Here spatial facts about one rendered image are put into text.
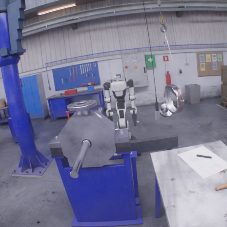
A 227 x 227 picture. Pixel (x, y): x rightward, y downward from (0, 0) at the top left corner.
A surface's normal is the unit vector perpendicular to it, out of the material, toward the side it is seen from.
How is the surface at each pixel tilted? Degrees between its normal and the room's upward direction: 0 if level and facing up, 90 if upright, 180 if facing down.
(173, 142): 90
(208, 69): 90
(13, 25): 90
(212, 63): 90
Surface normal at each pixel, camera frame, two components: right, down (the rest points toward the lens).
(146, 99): -0.07, 0.25
